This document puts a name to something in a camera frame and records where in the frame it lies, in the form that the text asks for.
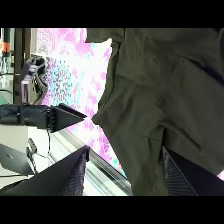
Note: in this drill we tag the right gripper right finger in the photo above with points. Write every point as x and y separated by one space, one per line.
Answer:
193 178

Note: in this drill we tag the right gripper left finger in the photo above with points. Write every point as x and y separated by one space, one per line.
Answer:
63 176

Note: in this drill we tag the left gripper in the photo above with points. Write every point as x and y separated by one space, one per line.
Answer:
23 115

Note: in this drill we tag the olive green garment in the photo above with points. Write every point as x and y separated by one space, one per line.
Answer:
160 100

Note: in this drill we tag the heap of clothes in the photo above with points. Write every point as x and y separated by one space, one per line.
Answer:
33 78

